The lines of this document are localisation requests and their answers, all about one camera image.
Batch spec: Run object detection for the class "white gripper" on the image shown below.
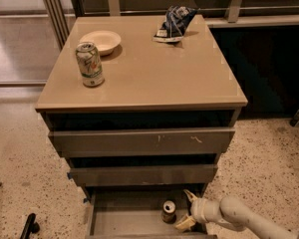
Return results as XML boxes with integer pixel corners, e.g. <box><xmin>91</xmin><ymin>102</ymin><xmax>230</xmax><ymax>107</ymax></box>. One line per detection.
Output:
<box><xmin>174</xmin><ymin>189</ymin><xmax>222</xmax><ymax>232</ymax></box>

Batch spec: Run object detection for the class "orange soda can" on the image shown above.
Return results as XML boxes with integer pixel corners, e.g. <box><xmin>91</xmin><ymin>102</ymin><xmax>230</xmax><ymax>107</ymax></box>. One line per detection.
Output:
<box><xmin>161</xmin><ymin>200</ymin><xmax>176</xmax><ymax>223</ymax></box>

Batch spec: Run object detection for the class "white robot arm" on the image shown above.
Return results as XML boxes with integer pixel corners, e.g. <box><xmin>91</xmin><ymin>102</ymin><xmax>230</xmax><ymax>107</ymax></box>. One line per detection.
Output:
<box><xmin>175</xmin><ymin>189</ymin><xmax>299</xmax><ymax>239</ymax></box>

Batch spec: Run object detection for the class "middle grey drawer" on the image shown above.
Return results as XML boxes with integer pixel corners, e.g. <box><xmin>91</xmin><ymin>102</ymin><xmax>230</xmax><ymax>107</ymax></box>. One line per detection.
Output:
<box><xmin>70</xmin><ymin>164</ymin><xmax>217</xmax><ymax>186</ymax></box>

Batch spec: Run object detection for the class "grey drawer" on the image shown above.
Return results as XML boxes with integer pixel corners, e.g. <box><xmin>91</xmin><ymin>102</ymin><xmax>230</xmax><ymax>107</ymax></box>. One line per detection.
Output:
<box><xmin>49</xmin><ymin>127</ymin><xmax>234</xmax><ymax>158</ymax></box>
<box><xmin>85</xmin><ymin>188</ymin><xmax>217</xmax><ymax>239</ymax></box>
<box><xmin>70</xmin><ymin>164</ymin><xmax>217</xmax><ymax>186</ymax></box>

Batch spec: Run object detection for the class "bottom grey drawer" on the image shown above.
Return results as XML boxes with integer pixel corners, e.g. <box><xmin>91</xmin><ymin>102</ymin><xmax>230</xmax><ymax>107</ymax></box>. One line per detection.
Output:
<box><xmin>85</xmin><ymin>188</ymin><xmax>217</xmax><ymax>239</ymax></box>

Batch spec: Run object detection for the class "top grey drawer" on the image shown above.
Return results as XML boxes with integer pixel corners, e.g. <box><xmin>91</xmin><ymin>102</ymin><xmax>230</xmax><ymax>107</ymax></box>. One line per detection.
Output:
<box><xmin>49</xmin><ymin>127</ymin><xmax>234</xmax><ymax>158</ymax></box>

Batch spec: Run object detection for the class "grey drawer cabinet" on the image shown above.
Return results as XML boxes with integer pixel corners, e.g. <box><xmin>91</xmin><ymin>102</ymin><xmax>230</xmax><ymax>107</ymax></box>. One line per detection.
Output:
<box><xmin>35</xmin><ymin>14</ymin><xmax>249</xmax><ymax>239</ymax></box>

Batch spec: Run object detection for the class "green white soda can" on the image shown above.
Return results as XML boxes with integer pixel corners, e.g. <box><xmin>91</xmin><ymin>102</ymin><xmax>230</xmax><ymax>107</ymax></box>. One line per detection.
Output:
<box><xmin>76</xmin><ymin>42</ymin><xmax>105</xmax><ymax>87</ymax></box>

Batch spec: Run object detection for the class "black object on floor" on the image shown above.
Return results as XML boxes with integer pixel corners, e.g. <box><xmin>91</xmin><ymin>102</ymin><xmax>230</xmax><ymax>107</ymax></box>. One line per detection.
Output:
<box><xmin>20</xmin><ymin>213</ymin><xmax>40</xmax><ymax>239</ymax></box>

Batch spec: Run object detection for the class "white bowl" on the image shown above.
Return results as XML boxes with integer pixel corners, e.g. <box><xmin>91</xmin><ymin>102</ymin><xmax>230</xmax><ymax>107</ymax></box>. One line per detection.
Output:
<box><xmin>80</xmin><ymin>31</ymin><xmax>122</xmax><ymax>57</ymax></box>

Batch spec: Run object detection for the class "blue chip bag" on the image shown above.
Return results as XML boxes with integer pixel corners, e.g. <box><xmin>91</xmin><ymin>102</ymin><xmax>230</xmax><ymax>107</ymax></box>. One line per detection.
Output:
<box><xmin>153</xmin><ymin>6</ymin><xmax>197</xmax><ymax>43</ymax></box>

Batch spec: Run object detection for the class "metal rail shelf frame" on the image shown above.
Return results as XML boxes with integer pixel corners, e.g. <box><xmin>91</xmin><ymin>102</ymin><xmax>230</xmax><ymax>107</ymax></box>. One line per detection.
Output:
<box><xmin>43</xmin><ymin>0</ymin><xmax>299</xmax><ymax>46</ymax></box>

